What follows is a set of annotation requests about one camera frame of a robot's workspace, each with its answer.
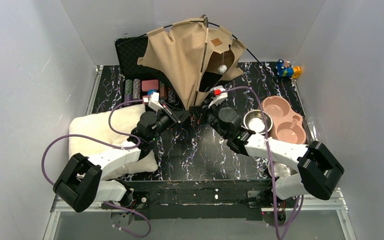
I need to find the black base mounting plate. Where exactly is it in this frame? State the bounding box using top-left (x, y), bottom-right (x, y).
top-left (125, 179), bottom-right (271, 221)

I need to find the colourful toy block car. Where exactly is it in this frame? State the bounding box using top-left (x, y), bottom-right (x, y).
top-left (275, 59), bottom-right (302, 79)

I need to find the clear plastic water bottle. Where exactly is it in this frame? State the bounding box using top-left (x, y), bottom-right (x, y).
top-left (302, 117), bottom-right (323, 144)

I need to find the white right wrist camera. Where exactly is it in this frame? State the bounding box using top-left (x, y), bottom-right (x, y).
top-left (208, 85), bottom-right (228, 108)

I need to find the white fluffy cushion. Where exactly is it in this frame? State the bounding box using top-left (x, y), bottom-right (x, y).
top-left (68, 104), bottom-right (158, 181)

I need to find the tan fabric pet tent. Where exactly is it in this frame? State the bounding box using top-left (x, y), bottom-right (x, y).
top-left (137, 17), bottom-right (247, 110)

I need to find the pink double pet bowl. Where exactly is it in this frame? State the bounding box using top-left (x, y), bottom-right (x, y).
top-left (261, 96), bottom-right (307, 144)

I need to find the black poker chip case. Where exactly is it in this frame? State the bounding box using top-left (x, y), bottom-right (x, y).
top-left (114, 34), bottom-right (184, 109)

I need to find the steel bowl near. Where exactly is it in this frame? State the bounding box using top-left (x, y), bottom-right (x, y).
top-left (267, 162), bottom-right (297, 178)

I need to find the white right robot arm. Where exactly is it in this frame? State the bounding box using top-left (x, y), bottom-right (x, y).
top-left (191, 105), bottom-right (345, 201)

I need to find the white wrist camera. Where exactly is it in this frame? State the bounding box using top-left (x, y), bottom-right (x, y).
top-left (142, 91), bottom-right (164, 112)
top-left (208, 85), bottom-right (228, 108)

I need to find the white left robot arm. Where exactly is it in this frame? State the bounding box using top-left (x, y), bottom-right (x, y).
top-left (53, 106), bottom-right (190, 213)

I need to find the white pompom toy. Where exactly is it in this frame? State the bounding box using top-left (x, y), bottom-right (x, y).
top-left (217, 52), bottom-right (228, 75)

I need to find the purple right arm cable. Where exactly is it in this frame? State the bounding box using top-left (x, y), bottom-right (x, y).
top-left (223, 86), bottom-right (305, 240)

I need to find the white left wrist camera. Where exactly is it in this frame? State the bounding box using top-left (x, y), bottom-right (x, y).
top-left (142, 91), bottom-right (164, 112)

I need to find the steel bowl far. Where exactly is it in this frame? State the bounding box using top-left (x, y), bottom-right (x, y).
top-left (243, 109), bottom-right (273, 135)

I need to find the steel bowl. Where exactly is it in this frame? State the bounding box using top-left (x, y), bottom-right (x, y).
top-left (243, 109), bottom-right (273, 135)
top-left (267, 162), bottom-right (297, 178)

